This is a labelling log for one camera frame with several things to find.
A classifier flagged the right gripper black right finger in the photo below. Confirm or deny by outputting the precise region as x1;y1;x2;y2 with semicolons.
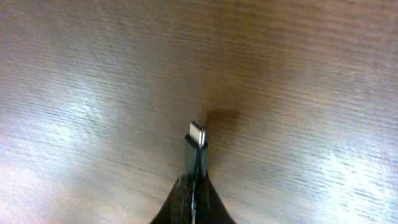
195;174;236;224

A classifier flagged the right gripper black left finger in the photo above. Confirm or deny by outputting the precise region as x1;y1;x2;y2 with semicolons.
150;174;193;224

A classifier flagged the black usb charging cable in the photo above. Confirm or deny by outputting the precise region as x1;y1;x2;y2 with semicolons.
183;121;210;181

